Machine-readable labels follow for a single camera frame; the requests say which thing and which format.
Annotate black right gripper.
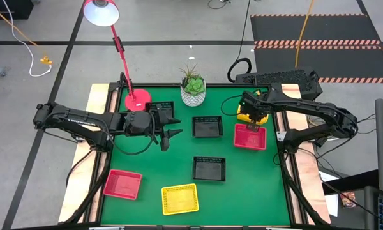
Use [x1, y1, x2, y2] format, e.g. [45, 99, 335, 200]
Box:
[241, 91, 271, 133]

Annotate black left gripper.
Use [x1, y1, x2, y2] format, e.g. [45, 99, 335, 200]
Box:
[124, 107, 183, 153]

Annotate black plastic basket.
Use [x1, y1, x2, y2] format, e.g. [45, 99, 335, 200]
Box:
[144, 101, 175, 122]
[191, 115, 224, 139]
[192, 156, 227, 182]

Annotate succulent in white patterned pot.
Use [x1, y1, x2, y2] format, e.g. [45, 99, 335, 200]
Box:
[177, 63, 207, 107]

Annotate red desk lamp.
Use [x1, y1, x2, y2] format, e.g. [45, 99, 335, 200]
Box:
[82, 0, 153, 112]

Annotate black perforated computer case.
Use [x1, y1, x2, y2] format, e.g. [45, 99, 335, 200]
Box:
[234, 68, 324, 102]

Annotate light wooden side board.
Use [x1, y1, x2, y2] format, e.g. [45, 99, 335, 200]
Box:
[280, 83, 332, 224]
[57, 83, 119, 224]

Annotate white paper sheet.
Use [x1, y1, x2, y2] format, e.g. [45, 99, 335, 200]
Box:
[319, 171, 340, 218]

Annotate black striped-edge floor mat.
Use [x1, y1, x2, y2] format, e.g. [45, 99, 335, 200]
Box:
[249, 13, 383, 84]

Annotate colourful snack packet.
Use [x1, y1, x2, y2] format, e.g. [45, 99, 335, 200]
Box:
[340, 191, 357, 209]

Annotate office desk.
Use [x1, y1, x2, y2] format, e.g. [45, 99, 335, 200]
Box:
[322, 169, 383, 230]

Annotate black cabinet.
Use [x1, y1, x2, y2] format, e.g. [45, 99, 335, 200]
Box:
[0, 0, 34, 20]

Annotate black looped floor cable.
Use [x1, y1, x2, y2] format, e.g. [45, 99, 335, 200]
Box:
[226, 0, 253, 84]

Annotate orange-yellow floor cable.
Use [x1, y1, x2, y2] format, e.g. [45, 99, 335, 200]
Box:
[294, 0, 315, 68]

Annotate black coiled cable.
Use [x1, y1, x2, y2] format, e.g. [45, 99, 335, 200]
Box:
[207, 0, 231, 10]

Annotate yellow cable with plug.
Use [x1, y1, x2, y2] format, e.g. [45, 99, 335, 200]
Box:
[0, 1, 54, 66]

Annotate white floor cable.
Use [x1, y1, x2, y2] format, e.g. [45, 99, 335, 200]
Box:
[1, 0, 54, 78]

